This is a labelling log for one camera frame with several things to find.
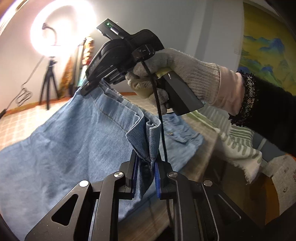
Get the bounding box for light blue denim pants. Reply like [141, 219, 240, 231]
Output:
[1, 82, 202, 240]

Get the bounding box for right forearm black sleeve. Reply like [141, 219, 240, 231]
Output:
[229, 71, 295, 156]

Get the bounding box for right gloved hand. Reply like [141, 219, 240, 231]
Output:
[125, 48, 245, 115]

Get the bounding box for beige plaid bed blanket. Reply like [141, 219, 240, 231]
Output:
[1, 98, 218, 240]

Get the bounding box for green white leaf throw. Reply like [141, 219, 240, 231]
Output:
[187, 105, 262, 184]

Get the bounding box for black gooseneck phone holder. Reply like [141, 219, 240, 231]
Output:
[41, 22, 58, 47]

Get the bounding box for orange patterned bed sheet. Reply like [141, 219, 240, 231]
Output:
[1, 97, 70, 118]

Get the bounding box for glowing ring light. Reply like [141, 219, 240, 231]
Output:
[30, 1, 98, 58]

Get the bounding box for black ring light tripod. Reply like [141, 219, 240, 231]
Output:
[39, 57, 60, 110]

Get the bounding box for black ring light cable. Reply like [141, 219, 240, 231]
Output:
[0, 55, 46, 119]

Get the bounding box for landscape painting on wall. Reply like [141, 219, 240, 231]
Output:
[238, 3, 295, 95]

